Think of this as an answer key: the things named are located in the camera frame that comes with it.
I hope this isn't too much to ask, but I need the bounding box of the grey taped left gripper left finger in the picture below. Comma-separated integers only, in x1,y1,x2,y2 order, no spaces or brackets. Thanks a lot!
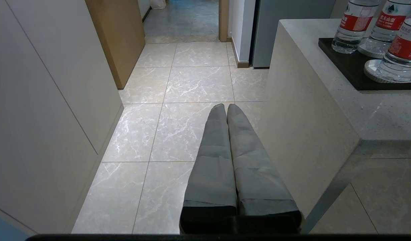
180,103,238,218

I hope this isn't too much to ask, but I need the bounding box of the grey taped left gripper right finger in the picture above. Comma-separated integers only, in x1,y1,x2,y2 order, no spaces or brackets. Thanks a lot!
227,103,301,220

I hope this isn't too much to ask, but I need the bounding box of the clear water bottle red cap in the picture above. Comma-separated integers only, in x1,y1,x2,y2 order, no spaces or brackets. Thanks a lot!
331,0,382,55
365,0,411,56
375,3,411,83

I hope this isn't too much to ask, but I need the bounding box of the black rectangular tray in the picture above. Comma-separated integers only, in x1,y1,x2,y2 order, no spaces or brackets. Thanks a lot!
318,37,411,91

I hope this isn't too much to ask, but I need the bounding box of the white paper coaster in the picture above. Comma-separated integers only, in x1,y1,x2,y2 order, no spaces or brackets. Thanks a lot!
357,42,391,60
364,59,411,84

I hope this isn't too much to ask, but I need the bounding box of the light wooden door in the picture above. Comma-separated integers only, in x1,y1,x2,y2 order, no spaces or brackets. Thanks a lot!
85,0,146,90

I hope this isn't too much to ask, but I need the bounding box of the grey refrigerator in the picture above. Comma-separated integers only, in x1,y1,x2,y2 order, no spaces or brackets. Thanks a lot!
252,0,336,69

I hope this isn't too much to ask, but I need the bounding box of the beige shoe cabinet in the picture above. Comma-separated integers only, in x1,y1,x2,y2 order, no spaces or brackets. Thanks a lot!
0,0,124,235

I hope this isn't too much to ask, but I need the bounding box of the wooden door frame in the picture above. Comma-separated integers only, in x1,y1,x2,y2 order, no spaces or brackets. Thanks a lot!
219,0,230,43

